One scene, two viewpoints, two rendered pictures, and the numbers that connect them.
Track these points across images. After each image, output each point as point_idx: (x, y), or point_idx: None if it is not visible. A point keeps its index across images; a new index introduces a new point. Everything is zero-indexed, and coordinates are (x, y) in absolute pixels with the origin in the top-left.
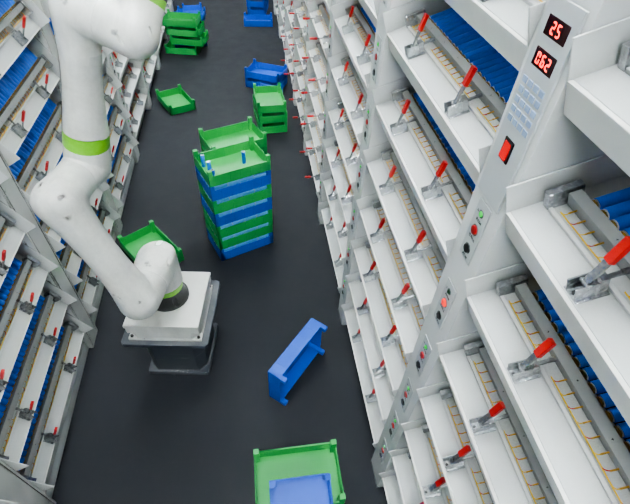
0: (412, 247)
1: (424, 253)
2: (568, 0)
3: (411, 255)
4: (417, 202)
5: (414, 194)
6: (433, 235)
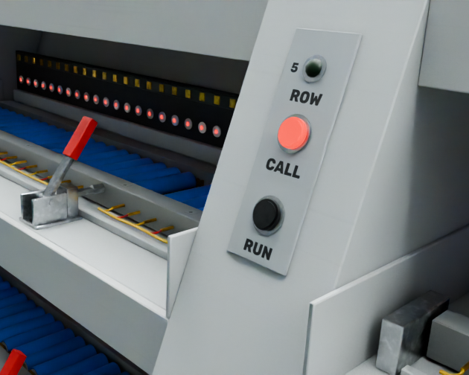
0: (49, 181)
1: (84, 207)
2: None
3: (49, 202)
4: (26, 142)
5: (53, 24)
6: (158, 41)
